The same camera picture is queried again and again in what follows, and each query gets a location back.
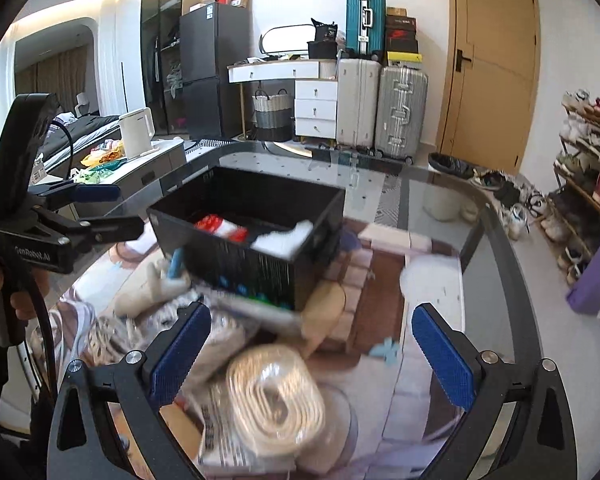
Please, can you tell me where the white printed plastic pouch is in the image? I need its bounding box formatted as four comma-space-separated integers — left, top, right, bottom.
194, 378, 301, 476

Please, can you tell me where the white foam wrap piece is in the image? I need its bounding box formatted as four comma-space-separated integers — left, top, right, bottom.
251, 220, 313, 260

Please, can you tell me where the grey side cabinet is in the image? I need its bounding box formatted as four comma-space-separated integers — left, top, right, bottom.
47, 136, 188, 221

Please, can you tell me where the wooden shoe rack with shoes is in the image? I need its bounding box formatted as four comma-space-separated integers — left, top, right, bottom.
540, 89, 600, 285

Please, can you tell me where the black handbag on desk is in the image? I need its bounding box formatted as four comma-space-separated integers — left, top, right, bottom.
308, 18, 338, 60

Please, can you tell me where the wooden door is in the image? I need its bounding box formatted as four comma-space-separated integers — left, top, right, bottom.
437, 0, 541, 174

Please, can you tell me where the red and white plastic bag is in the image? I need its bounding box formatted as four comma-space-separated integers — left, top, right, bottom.
194, 214, 248, 243

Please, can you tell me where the white plush toy blue horn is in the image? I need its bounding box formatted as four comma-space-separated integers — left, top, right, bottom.
112, 249, 192, 318

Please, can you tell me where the woven laundry basket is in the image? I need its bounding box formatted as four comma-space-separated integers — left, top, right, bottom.
252, 87, 294, 142

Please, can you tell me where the silver aluminium suitcase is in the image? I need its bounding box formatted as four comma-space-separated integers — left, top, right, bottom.
374, 66, 428, 164

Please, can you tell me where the white trash bin black liner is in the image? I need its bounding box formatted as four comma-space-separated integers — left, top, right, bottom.
422, 153, 478, 224

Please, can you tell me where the cream rope bundle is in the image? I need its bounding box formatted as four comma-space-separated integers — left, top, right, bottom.
224, 343, 330, 458

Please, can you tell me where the white hard suitcase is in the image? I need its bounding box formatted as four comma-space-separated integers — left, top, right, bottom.
336, 58, 381, 150

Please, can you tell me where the black camera cable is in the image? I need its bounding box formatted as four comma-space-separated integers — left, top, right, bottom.
21, 118, 77, 411

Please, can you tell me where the black cardboard storage box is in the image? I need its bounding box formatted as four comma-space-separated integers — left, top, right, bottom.
147, 167, 344, 311

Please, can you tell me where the person's left hand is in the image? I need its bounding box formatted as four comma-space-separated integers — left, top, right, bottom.
0, 268, 50, 321

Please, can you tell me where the teal hard suitcase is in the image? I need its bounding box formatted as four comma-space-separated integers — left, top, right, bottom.
344, 0, 386, 62

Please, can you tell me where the black refrigerator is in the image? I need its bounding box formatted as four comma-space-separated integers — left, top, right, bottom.
180, 2, 251, 140

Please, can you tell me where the adidas white laces bag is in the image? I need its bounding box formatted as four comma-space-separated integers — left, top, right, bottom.
87, 289, 259, 384

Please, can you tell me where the oval vanity mirror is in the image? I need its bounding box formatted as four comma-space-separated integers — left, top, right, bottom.
258, 23, 315, 56

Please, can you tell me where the stack of shoe boxes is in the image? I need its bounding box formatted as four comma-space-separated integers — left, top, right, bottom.
385, 6, 422, 70

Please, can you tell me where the white vanity desk with drawers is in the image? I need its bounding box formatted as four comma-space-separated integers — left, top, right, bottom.
227, 58, 338, 143

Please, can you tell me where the white electric kettle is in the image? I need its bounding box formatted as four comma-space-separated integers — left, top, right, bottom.
119, 107, 155, 159

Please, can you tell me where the anime print desk mat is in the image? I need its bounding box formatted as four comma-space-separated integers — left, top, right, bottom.
54, 219, 512, 480

